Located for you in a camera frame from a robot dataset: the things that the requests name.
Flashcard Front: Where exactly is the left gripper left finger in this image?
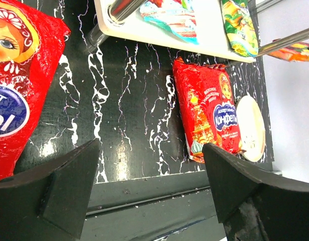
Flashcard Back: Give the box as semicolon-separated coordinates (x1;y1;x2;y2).
0;140;99;240

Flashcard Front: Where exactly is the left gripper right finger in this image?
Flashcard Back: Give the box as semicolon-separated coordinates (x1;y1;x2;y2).
202;143;309;240

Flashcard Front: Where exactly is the orange Fox's candy bag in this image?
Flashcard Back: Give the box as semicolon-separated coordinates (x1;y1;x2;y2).
268;42;309;62

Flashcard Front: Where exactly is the green yellow Fox's candy bag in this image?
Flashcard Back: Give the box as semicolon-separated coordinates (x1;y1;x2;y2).
221;0;259;57

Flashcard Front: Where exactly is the teal Fox's mint candy bag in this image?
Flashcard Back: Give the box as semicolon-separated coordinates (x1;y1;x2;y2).
139;0;198;45

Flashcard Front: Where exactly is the right red Konfety candy bag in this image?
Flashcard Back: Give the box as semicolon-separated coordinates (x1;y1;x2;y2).
173;57;243;163

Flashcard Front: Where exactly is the red konfety candy bag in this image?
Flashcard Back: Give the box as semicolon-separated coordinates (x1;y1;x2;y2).
0;1;70;180
173;57;243;163

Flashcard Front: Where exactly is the left red Konfety candy bag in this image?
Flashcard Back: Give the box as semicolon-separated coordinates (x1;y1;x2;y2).
0;1;70;180

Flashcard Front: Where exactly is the white two-tier shelf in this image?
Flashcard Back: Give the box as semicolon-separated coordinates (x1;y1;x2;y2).
85;0;309;63

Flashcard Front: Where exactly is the cream floral plate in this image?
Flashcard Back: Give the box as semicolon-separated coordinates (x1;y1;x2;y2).
236;95;266;163

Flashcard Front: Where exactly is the black marble mat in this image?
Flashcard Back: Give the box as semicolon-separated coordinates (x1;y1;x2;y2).
13;0;275;184

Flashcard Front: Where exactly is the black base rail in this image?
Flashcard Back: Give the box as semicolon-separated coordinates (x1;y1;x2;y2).
81;170;226;240

